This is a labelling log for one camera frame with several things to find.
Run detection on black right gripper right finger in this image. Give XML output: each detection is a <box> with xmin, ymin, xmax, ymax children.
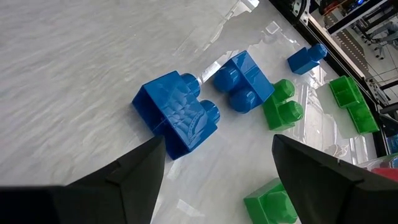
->
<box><xmin>271</xmin><ymin>133</ymin><xmax>398</xmax><ymax>224</ymax></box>

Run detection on black aluminium table frame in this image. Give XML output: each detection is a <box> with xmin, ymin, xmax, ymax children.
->
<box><xmin>269</xmin><ymin>0</ymin><xmax>398</xmax><ymax>158</ymax></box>

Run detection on glossy white table cover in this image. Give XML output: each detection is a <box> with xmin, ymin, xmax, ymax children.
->
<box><xmin>0</xmin><ymin>0</ymin><xmax>379</xmax><ymax>224</ymax></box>

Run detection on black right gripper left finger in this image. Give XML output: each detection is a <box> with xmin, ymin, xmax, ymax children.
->
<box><xmin>0</xmin><ymin>135</ymin><xmax>168</xmax><ymax>224</ymax></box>

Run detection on clear plastic bin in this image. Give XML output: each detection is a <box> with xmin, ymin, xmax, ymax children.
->
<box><xmin>354</xmin><ymin>152</ymin><xmax>398</xmax><ymax>183</ymax></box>

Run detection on small blue single-stud block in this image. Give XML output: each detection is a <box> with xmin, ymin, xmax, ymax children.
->
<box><xmin>286</xmin><ymin>42</ymin><xmax>328</xmax><ymax>76</ymax></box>

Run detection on blue two-stud building block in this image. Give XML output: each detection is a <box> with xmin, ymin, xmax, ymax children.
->
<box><xmin>132</xmin><ymin>70</ymin><xmax>221</xmax><ymax>161</ymax></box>
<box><xmin>213</xmin><ymin>50</ymin><xmax>276</xmax><ymax>114</ymax></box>

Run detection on red plastic building block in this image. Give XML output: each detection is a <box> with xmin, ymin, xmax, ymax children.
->
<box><xmin>371</xmin><ymin>167</ymin><xmax>398</xmax><ymax>183</ymax></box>

